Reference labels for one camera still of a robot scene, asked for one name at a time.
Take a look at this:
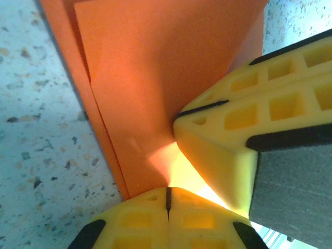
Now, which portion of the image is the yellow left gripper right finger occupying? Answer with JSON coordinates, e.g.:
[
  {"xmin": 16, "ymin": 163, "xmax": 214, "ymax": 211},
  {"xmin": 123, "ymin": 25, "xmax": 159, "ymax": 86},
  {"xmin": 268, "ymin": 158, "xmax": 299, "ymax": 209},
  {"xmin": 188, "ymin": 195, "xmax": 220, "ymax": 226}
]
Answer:
[{"xmin": 168, "ymin": 186, "xmax": 268, "ymax": 249}]

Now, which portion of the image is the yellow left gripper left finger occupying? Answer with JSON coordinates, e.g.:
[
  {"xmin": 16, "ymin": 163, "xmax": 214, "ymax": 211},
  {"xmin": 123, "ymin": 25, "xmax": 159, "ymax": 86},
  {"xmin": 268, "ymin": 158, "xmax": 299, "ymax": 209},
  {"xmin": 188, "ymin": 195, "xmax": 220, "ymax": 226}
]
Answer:
[{"xmin": 67, "ymin": 186, "xmax": 170, "ymax": 249}]

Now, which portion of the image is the orange paper sheet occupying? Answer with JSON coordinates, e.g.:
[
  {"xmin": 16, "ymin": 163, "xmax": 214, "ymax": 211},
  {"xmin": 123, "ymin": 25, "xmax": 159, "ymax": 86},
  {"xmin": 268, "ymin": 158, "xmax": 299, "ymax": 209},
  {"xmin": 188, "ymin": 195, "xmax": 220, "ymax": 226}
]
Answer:
[{"xmin": 38, "ymin": 0, "xmax": 270, "ymax": 202}]

